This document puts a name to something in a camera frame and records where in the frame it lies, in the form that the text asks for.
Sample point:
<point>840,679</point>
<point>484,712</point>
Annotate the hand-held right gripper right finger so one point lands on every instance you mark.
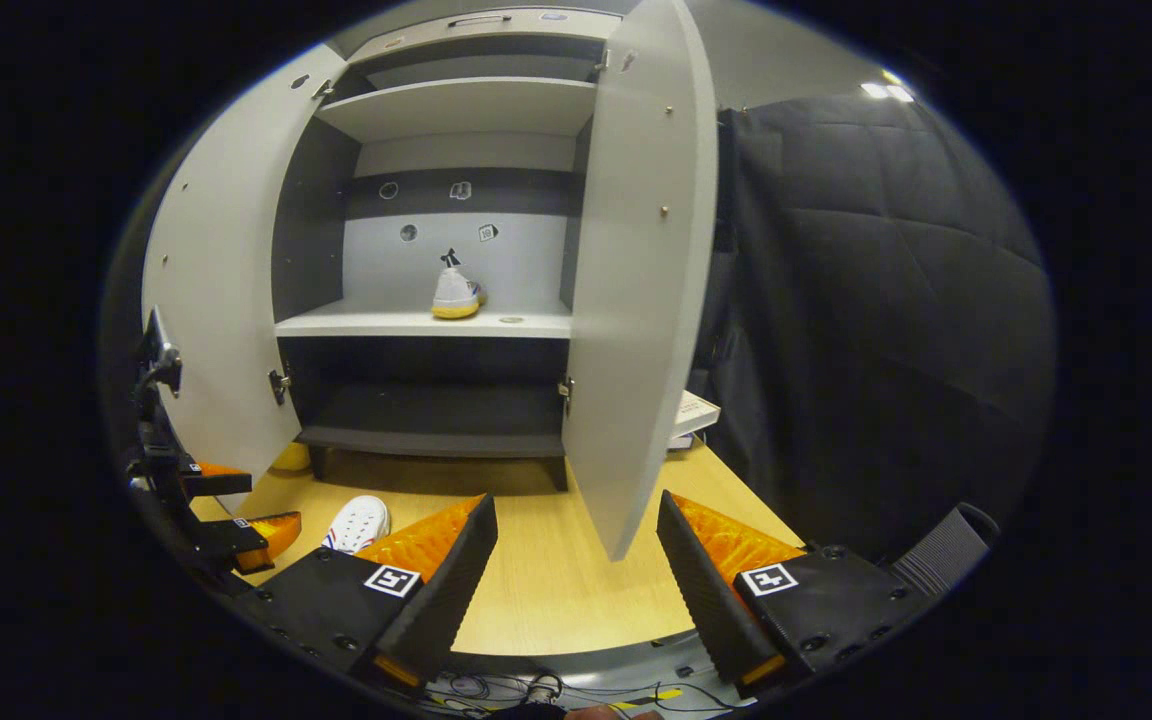
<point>706,610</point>

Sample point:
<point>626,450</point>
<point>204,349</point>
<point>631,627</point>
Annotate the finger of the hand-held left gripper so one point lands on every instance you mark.
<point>216,483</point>
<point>256,535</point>

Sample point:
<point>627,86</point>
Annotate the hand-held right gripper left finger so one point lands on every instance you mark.
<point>451,600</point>

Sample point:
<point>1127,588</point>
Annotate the white shoe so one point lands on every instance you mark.
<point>456,295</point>
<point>356,522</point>

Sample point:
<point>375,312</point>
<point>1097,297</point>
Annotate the white shoe cabinet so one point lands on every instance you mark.
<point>456,110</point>

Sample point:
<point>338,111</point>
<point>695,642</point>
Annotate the white cabinet shelf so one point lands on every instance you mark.
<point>376,322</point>
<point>456,108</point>

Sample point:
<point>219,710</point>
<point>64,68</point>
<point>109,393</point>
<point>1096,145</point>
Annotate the yellow round object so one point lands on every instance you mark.
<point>291,458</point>

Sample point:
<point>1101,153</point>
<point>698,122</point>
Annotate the blue book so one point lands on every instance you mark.
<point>679,442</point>

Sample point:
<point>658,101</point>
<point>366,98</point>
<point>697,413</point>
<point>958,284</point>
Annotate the white book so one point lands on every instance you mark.
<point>696,412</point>

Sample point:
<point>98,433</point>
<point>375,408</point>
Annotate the grey ribbed container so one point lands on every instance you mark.
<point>941,550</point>

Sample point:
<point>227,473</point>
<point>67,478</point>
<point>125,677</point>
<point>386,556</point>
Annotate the black backdrop cloth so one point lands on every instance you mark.
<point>886,320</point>

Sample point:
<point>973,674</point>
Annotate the small ceiling light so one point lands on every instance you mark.
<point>886,91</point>

